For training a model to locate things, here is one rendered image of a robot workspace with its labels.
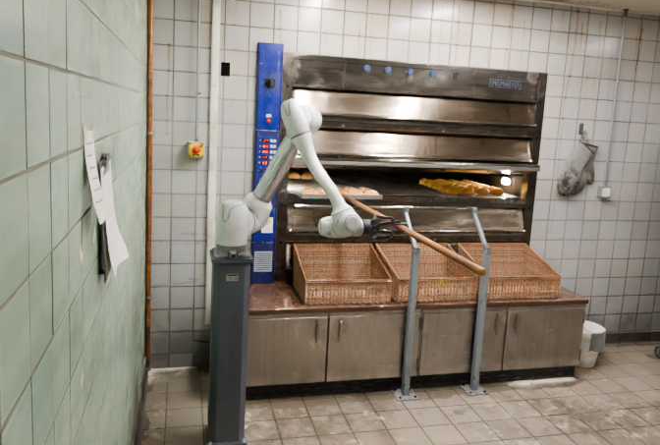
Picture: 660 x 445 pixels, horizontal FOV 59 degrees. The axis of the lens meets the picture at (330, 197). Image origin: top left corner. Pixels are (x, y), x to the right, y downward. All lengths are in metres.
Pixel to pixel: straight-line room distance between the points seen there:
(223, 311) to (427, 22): 2.36
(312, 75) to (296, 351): 1.76
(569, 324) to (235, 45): 2.88
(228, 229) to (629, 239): 3.37
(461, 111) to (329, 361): 1.94
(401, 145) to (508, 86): 0.91
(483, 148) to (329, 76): 1.24
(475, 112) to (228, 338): 2.36
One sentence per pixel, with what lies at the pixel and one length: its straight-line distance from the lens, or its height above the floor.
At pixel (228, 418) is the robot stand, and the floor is 0.16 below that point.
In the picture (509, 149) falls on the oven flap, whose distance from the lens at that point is 4.46.
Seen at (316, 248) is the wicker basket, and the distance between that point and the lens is 3.97.
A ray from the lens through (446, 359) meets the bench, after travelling 3.98.
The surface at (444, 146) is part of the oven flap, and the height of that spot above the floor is 1.54.
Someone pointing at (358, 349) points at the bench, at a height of 0.31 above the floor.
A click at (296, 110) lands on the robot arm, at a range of 2.79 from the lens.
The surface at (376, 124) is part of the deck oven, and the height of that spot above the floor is 1.67.
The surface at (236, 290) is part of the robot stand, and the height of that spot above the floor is 0.84.
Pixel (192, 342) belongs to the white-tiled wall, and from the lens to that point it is 4.11.
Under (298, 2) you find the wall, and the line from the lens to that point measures 3.93.
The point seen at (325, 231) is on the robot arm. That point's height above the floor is 1.19.
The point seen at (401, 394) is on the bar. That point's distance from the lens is 3.90.
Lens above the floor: 1.74
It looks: 8 degrees down
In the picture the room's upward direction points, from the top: 3 degrees clockwise
